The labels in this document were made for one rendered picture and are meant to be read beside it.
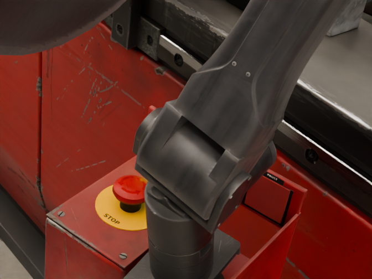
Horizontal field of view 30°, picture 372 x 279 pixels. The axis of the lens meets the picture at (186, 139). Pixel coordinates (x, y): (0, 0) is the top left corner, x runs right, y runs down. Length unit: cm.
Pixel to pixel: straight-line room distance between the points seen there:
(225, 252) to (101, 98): 54
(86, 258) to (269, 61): 32
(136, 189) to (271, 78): 28
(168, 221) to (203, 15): 41
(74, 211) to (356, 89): 34
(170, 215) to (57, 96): 74
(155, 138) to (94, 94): 66
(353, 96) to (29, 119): 77
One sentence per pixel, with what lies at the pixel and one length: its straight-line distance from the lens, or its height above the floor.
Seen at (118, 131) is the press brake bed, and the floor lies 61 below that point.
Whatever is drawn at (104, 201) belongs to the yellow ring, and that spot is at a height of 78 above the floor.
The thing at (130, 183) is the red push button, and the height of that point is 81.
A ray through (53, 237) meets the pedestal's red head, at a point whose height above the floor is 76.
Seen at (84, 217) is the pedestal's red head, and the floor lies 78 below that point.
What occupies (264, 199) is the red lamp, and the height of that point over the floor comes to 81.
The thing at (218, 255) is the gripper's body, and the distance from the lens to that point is 65.
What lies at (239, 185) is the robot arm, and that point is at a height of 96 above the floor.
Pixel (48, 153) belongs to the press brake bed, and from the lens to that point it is 136.
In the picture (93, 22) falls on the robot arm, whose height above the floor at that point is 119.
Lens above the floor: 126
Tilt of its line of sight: 36 degrees down
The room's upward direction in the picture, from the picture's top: 9 degrees clockwise
